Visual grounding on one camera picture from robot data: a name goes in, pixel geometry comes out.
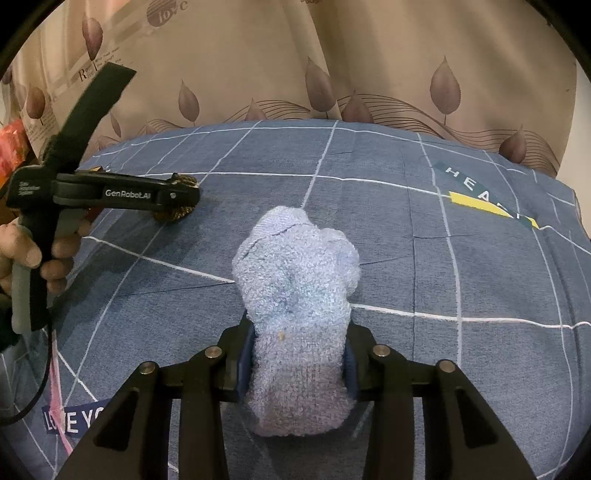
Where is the person's left hand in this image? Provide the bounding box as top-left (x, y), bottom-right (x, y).
top-left (0, 218), bottom-right (92, 296)

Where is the black cable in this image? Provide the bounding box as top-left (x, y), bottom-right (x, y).
top-left (0, 318), bottom-right (57, 426)

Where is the red plastic bag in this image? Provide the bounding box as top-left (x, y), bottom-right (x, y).
top-left (0, 121), bottom-right (29, 185)

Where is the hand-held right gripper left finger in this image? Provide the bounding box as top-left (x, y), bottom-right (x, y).
top-left (55, 310), bottom-right (257, 480)

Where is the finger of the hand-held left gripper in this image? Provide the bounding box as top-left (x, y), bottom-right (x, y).
top-left (159, 173), bottom-right (202, 212)

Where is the light blue sock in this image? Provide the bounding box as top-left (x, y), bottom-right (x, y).
top-left (232, 206), bottom-right (361, 438)

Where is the blue checked bed sheet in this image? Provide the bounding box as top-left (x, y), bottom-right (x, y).
top-left (0, 119), bottom-right (591, 480)

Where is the gold tin box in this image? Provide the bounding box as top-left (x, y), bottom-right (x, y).
top-left (152, 174), bottom-right (200, 223)

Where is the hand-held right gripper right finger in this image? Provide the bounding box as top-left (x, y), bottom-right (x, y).
top-left (344, 320), bottom-right (539, 480)

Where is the leaf print curtain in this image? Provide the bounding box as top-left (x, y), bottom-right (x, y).
top-left (0, 0), bottom-right (578, 178)

